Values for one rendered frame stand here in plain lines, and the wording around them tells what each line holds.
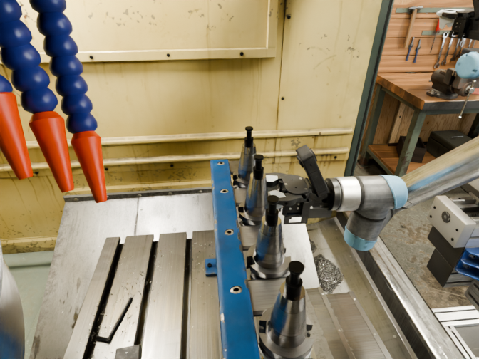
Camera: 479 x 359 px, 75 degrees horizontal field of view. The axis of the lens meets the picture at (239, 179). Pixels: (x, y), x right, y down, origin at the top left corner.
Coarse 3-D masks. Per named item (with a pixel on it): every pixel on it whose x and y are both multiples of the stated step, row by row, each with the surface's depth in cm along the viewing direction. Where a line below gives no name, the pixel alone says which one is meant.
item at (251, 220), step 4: (244, 200) 56; (240, 204) 55; (240, 208) 54; (240, 212) 56; (244, 212) 53; (240, 216) 53; (244, 216) 52; (248, 216) 52; (244, 220) 52; (248, 220) 51; (252, 220) 51; (256, 220) 51; (260, 220) 51; (240, 224) 54; (244, 224) 53; (248, 224) 53; (252, 224) 52; (256, 224) 51
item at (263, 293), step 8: (248, 280) 42; (256, 280) 42; (264, 280) 42; (272, 280) 42; (280, 280) 42; (256, 288) 41; (264, 288) 41; (272, 288) 41; (256, 296) 40; (264, 296) 40; (272, 296) 40; (256, 304) 39; (264, 304) 39; (272, 304) 39; (256, 312) 38
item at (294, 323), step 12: (276, 300) 33; (288, 300) 31; (300, 300) 31; (276, 312) 32; (288, 312) 31; (300, 312) 31; (276, 324) 33; (288, 324) 32; (300, 324) 32; (276, 336) 33; (288, 336) 33; (300, 336) 33
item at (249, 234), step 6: (240, 228) 51; (246, 228) 51; (252, 228) 51; (258, 228) 51; (240, 234) 50; (246, 234) 50; (252, 234) 50; (282, 234) 50; (246, 240) 48; (252, 240) 48; (246, 246) 47
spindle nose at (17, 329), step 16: (0, 240) 6; (0, 256) 5; (0, 272) 5; (0, 288) 5; (16, 288) 7; (0, 304) 5; (16, 304) 6; (0, 320) 5; (16, 320) 6; (0, 336) 5; (16, 336) 6; (0, 352) 5; (16, 352) 5
